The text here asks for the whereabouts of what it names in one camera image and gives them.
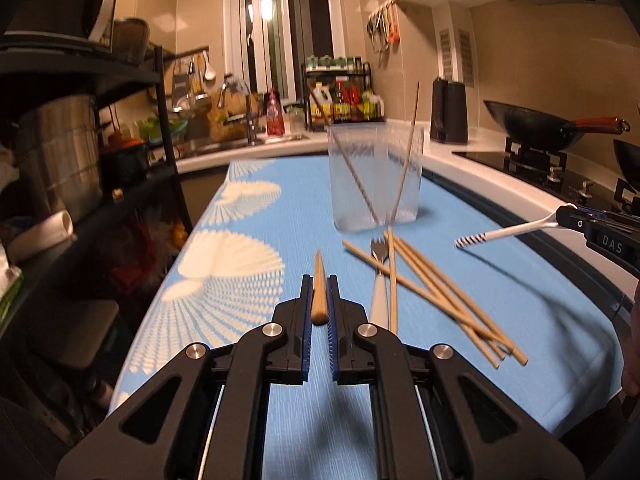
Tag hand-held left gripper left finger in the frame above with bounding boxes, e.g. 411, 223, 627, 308
55, 274, 315, 480

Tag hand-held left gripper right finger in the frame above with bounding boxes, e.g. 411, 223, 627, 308
325, 274, 586, 480

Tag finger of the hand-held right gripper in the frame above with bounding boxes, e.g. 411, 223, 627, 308
555, 205, 640, 234

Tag white-handled metal fork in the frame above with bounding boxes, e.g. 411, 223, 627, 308
369, 238, 392, 329

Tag white utensil with striped end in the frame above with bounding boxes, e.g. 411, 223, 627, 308
454, 211, 565, 251

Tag clear plastic utensil container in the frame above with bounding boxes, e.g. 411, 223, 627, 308
327, 122, 426, 233

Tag black gas stove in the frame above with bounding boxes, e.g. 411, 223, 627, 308
452, 136, 640, 233

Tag small black pan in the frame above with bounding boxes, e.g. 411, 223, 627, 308
612, 138, 640, 192

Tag blue patterned tablecloth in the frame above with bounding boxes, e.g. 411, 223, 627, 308
107, 157, 632, 480

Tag black electric kettle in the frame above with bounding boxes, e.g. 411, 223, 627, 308
430, 77, 470, 143

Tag pink dish soap bottle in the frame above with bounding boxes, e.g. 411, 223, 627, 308
266, 89, 286, 137

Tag wooden cutting board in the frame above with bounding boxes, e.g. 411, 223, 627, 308
207, 85, 252, 144

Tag chrome kitchen faucet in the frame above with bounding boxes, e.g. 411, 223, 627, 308
217, 77, 266, 147

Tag oil bottle with yellow label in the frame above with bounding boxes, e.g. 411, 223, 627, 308
310, 85, 335, 125

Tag beige cutting board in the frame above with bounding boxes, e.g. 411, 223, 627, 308
27, 300, 121, 369

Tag black pot with red lid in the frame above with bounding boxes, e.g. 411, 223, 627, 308
100, 132, 152, 189

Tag green bowls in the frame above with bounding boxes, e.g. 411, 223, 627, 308
135, 115, 192, 144

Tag black spice rack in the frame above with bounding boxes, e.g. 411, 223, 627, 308
302, 61, 387, 132

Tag row of spice jars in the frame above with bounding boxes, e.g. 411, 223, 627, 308
306, 54, 364, 72

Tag metal box grater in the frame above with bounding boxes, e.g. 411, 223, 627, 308
171, 60, 192, 112

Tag white paper roll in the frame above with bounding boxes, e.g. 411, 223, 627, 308
7, 210, 76, 264

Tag black metal shelf rack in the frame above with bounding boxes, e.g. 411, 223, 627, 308
0, 30, 195, 411

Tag steel stockpot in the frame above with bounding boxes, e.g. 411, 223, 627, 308
15, 94, 104, 222

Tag window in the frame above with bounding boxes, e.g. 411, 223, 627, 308
222, 0, 347, 106

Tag black wok with wooden handle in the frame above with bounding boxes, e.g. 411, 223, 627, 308
482, 100, 631, 154

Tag white wall vents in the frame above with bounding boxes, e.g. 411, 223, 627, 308
439, 27, 474, 86

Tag hanging kitchen tools on wall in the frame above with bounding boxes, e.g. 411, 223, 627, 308
366, 0, 402, 54

